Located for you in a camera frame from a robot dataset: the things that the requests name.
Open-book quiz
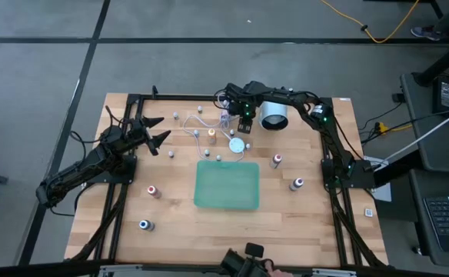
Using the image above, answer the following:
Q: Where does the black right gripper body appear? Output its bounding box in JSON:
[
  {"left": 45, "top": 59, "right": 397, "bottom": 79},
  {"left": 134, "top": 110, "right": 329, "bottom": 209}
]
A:
[{"left": 223, "top": 82, "right": 257, "bottom": 120}]

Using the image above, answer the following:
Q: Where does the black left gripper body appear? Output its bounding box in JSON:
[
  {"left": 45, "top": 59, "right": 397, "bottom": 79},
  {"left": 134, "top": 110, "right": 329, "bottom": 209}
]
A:
[{"left": 122, "top": 117, "right": 153, "bottom": 149}]

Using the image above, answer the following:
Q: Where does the white cylindrical device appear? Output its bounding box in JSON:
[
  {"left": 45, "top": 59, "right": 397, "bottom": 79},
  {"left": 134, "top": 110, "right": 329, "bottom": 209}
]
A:
[{"left": 258, "top": 100, "right": 289, "bottom": 132}]

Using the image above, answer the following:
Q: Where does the pink-capped food colouring bottle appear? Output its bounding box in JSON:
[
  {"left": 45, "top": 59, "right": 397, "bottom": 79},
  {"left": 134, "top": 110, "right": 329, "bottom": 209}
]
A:
[{"left": 269, "top": 153, "right": 284, "bottom": 170}]

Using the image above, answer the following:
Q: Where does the white round disc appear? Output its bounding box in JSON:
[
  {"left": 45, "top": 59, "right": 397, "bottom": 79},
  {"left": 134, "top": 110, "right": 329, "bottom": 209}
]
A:
[{"left": 228, "top": 138, "right": 245, "bottom": 154}]

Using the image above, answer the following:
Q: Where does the translucent green plastic bin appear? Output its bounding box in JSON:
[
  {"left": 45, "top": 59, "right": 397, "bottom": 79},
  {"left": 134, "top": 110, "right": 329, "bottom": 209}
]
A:
[{"left": 193, "top": 160, "right": 261, "bottom": 211}]

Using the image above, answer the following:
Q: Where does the black handheld device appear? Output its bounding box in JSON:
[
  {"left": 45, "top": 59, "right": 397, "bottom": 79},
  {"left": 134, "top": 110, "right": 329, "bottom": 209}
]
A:
[{"left": 219, "top": 242, "right": 275, "bottom": 277}]

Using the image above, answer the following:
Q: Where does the yellow power plug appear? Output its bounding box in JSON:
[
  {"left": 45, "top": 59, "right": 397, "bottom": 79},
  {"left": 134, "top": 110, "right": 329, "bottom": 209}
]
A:
[{"left": 376, "top": 122, "right": 412, "bottom": 135}]

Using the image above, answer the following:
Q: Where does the black horizontal bar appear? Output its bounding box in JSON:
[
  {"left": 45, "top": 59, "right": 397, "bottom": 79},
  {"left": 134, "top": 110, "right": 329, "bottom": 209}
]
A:
[{"left": 0, "top": 258, "right": 449, "bottom": 277}]

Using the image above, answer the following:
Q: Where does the white rod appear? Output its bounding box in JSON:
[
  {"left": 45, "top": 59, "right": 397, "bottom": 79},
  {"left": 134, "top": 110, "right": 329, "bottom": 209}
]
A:
[{"left": 377, "top": 103, "right": 449, "bottom": 167}]

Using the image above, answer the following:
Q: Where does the grey cart top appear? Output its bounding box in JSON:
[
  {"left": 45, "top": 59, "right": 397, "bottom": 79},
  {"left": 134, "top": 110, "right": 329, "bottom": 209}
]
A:
[{"left": 400, "top": 72, "right": 449, "bottom": 175}]

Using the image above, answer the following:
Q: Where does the person's shoe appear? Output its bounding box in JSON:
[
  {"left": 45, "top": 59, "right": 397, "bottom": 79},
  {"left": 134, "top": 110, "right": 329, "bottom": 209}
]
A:
[{"left": 411, "top": 25, "right": 443, "bottom": 42}]

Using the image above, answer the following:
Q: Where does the black stand leg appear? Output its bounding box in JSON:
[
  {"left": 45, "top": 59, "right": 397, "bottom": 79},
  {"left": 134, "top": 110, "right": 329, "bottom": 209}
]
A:
[{"left": 412, "top": 0, "right": 449, "bottom": 88}]

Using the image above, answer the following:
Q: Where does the black power adapter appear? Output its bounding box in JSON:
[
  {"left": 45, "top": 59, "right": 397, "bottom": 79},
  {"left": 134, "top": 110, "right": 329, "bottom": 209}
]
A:
[{"left": 432, "top": 75, "right": 449, "bottom": 114}]

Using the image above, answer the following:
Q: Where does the thin white cable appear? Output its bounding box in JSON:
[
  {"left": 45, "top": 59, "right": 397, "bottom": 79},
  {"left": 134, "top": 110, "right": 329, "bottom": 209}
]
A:
[{"left": 181, "top": 92, "right": 248, "bottom": 162}]

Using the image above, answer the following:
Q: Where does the black aluminium table frame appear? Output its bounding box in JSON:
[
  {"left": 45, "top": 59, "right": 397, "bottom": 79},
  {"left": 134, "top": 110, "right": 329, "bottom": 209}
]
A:
[{"left": 65, "top": 85, "right": 389, "bottom": 270}]

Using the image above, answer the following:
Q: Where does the yellow extension cable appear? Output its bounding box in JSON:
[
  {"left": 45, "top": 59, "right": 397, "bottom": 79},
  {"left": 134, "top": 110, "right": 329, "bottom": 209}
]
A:
[{"left": 319, "top": 0, "right": 421, "bottom": 45}]

